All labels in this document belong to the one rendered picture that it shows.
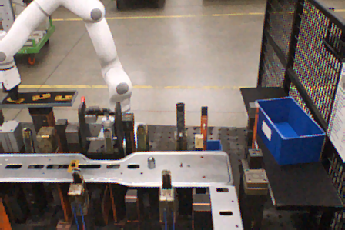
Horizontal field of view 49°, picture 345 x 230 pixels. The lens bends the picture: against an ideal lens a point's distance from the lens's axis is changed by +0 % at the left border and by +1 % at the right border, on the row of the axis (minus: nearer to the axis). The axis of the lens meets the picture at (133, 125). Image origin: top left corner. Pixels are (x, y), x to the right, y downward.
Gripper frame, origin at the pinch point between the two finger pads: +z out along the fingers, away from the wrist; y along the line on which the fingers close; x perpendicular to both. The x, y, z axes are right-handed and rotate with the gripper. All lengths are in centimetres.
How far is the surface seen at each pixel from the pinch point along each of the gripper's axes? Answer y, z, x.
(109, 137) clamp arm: 2, 12, 53
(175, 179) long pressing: 11, 19, 88
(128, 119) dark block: -7, 7, 58
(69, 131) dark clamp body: 4.7, 10.9, 33.5
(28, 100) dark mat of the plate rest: -1.8, 2.6, 6.2
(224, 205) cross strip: 18, 19, 109
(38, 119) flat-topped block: -1.4, 12.7, 10.4
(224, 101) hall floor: -233, 119, 50
